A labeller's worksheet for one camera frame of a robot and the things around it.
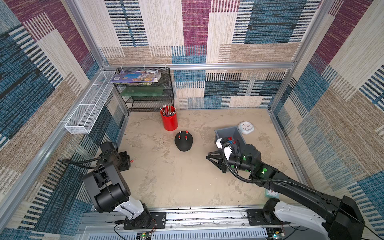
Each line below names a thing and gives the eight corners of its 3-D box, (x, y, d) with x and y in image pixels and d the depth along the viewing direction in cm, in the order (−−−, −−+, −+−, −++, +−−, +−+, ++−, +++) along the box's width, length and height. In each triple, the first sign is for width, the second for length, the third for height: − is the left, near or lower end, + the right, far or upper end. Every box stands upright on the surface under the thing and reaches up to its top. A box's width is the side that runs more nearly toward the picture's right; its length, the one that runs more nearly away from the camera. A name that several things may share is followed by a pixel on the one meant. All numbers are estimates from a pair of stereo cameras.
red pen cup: (163, 130, 110) (159, 116, 98) (164, 121, 116) (161, 106, 104) (177, 130, 110) (175, 116, 98) (178, 120, 116) (176, 106, 104)
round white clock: (239, 134, 108) (240, 131, 105) (237, 123, 114) (238, 121, 112) (254, 134, 108) (255, 131, 105) (250, 123, 114) (251, 121, 112)
